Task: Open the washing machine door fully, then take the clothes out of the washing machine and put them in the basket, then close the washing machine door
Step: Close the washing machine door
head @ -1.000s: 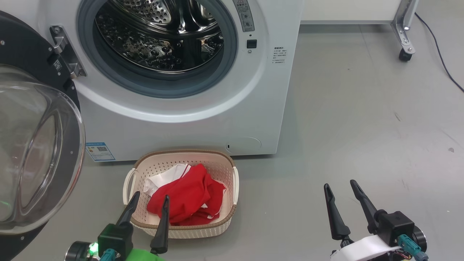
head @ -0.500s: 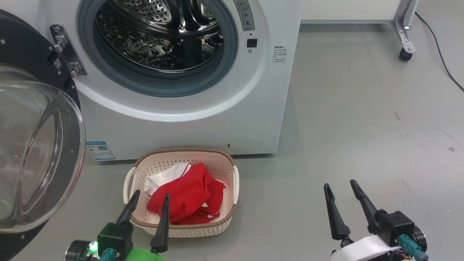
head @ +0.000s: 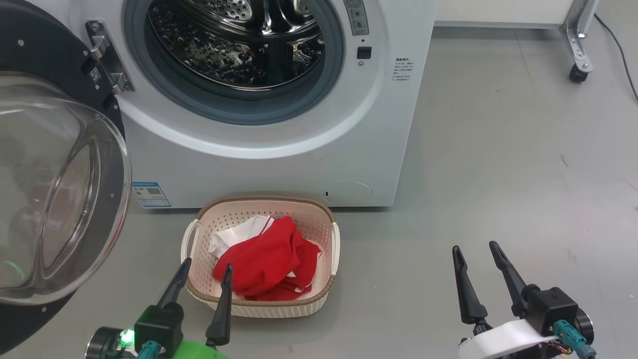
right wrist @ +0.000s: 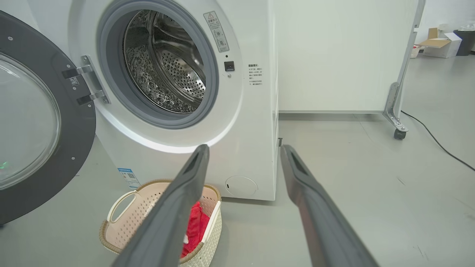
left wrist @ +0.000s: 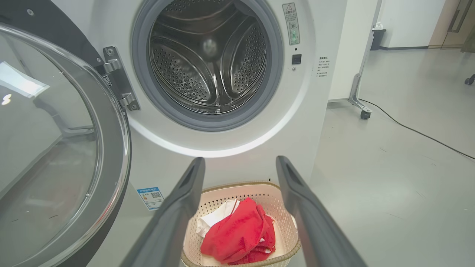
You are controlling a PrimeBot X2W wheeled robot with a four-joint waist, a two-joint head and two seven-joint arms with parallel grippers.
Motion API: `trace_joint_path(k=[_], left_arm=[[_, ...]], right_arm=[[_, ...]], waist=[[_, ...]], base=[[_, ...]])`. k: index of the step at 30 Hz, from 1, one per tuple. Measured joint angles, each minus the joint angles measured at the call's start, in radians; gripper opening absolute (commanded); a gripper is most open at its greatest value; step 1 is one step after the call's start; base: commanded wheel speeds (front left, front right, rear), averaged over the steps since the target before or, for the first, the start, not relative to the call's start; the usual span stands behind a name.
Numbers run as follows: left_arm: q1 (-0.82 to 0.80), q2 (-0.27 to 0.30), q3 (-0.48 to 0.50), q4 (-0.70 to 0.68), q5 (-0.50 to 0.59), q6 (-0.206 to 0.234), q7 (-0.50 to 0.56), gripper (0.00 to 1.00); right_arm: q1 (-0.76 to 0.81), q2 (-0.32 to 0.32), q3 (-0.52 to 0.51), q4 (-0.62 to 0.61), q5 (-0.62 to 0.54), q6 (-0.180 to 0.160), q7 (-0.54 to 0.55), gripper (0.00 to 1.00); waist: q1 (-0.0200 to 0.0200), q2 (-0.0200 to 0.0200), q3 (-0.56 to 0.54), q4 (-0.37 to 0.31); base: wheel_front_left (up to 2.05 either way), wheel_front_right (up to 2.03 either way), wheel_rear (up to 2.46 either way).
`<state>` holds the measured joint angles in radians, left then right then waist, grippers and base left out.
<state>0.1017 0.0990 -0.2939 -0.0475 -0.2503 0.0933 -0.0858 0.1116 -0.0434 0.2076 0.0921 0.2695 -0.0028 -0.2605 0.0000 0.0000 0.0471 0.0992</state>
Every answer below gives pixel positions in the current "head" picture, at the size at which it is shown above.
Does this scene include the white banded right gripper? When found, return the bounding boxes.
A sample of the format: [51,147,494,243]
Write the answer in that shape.
[452,241,595,359]

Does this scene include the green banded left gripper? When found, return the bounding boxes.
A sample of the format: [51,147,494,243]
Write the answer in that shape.
[85,257,234,359]

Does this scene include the red and white garment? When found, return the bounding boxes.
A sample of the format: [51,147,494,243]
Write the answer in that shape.
[208,215,323,302]

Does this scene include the black rimmed glass washer door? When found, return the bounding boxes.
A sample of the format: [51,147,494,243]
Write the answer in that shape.
[0,0,133,356]

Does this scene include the cream perforated laundry basket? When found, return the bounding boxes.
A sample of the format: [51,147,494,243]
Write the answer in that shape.
[180,195,341,319]

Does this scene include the white front-load washing machine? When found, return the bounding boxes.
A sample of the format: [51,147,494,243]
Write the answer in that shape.
[27,0,440,209]

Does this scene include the metal washer door hinge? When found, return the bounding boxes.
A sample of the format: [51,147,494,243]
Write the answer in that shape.
[84,20,136,96]

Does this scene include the blue energy label sticker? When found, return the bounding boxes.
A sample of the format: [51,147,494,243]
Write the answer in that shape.
[131,181,172,208]

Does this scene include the round washer filter flap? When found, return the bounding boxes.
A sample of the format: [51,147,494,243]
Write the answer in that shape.
[322,180,373,205]

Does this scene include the stainless steel washer drum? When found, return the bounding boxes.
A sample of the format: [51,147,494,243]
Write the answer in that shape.
[147,0,327,91]

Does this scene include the metal cart leg with caster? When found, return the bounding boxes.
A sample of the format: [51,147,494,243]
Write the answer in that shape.
[558,0,602,83]

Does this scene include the white cart panel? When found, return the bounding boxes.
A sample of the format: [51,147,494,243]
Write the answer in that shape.
[434,0,579,29]

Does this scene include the teal connector left gripper cable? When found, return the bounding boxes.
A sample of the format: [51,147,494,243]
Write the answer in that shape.
[135,340,160,359]

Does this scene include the teal connector gripper cable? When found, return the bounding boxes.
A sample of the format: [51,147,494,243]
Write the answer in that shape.
[135,340,160,359]
[552,320,598,359]

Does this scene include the teal connector right gripper cable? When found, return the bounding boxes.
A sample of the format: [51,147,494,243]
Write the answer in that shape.
[552,320,598,359]

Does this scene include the black floor cable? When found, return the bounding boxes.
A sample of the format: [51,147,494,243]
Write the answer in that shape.
[593,12,638,104]

